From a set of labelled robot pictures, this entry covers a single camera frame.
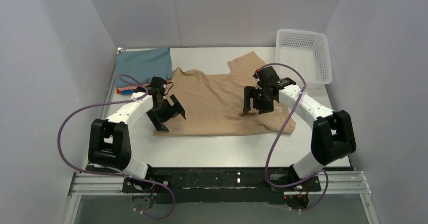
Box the folded blue t shirt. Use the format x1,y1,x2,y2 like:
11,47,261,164
121,88,136,95

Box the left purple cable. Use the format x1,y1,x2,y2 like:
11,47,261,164
57,75,176,220

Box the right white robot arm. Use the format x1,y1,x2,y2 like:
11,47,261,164
243,64,356,188

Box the folded pink t shirt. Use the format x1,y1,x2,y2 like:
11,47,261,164
117,86,137,91

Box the beige t shirt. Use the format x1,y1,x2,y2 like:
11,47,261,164
153,51,289,136

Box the folded grey-blue t shirt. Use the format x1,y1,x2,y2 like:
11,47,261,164
115,47,172,88

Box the white plastic basket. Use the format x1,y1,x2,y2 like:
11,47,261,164
276,29,333,89

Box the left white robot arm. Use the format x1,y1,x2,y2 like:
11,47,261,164
88,77,186,179

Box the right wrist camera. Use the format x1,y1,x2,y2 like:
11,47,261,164
253,66,280,88

